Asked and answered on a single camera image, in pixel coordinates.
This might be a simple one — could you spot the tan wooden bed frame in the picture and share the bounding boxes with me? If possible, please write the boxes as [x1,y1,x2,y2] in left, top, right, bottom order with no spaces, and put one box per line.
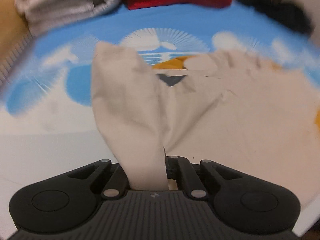
[0,0,33,85]

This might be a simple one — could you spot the beige pants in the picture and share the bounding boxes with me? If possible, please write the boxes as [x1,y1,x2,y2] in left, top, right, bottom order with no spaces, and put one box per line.
[91,41,320,213]

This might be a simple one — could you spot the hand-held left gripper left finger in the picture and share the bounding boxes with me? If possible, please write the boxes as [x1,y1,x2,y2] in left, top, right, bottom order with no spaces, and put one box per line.
[67,159,130,200]

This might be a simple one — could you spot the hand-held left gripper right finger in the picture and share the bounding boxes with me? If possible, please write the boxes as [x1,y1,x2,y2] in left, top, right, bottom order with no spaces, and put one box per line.
[165,156,247,200]

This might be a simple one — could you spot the pile of black clothes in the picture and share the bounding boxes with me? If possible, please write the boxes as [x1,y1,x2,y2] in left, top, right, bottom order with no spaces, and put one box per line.
[250,0,315,35]

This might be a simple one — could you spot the white folded blanket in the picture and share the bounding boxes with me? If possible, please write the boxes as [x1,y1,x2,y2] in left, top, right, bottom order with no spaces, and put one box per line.
[14,0,123,37]

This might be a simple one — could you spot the blue and white printed bedsheet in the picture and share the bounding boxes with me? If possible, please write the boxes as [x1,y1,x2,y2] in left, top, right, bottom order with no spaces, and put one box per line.
[0,2,320,238]

